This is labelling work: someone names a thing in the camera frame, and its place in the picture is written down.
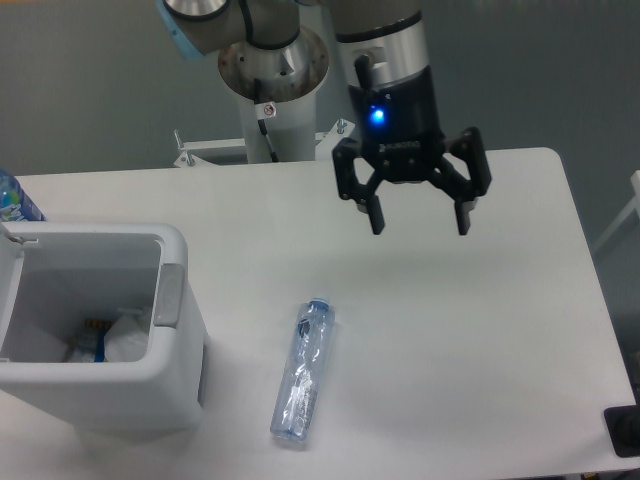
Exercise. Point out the blue yellow snack wrapper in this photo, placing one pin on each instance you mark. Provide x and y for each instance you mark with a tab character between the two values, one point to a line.
102	327

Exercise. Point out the white paper napkin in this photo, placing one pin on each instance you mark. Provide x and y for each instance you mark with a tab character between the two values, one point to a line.
127	339

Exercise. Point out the clear wrapper in bin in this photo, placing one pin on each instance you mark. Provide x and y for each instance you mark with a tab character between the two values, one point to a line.
83	348

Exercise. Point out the blue labelled drink bottle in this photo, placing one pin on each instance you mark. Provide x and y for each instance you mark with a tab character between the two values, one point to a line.
16	205

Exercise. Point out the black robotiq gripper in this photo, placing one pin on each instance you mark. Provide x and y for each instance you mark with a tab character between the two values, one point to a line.
401	139

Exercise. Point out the black device at table edge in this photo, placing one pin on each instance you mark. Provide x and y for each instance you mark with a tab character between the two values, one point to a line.
623	427

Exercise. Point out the white frame right edge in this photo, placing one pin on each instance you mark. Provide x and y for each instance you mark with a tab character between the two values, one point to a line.
622	224

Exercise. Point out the clear empty plastic bottle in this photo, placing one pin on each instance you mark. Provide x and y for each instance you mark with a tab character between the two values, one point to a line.
304	370

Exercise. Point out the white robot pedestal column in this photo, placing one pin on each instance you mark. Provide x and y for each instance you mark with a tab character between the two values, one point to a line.
276	94

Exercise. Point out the right white base bracket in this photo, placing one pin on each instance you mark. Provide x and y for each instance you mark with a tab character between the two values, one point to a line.
328	140

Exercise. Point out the white open trash can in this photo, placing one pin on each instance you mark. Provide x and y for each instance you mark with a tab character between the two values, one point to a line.
55	276

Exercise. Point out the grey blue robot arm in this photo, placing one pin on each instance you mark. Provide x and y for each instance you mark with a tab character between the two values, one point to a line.
389	35

